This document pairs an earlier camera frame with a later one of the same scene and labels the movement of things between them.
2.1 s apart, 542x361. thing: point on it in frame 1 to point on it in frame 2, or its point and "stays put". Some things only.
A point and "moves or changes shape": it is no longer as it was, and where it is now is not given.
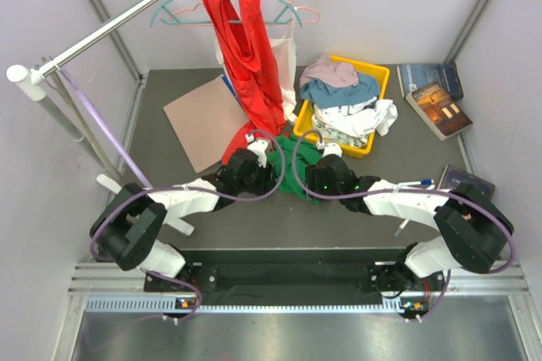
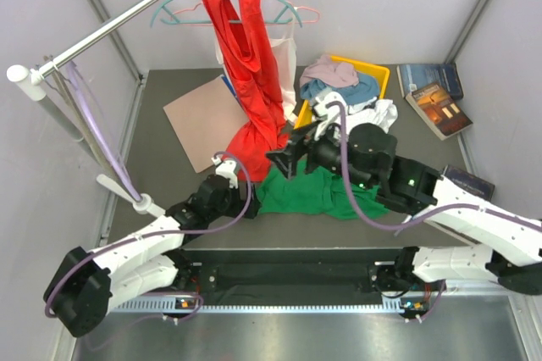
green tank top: [291, 158] moves or changes shape
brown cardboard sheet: [206, 123] stays put
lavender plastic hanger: [90, 108] moves or changes shape
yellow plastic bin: [305, 129] stays put
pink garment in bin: [327, 71] stays put
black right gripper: [314, 178] to [287, 159]
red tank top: [251, 61] stays put
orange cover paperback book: [438, 111] stays put
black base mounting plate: [294, 269] stays put
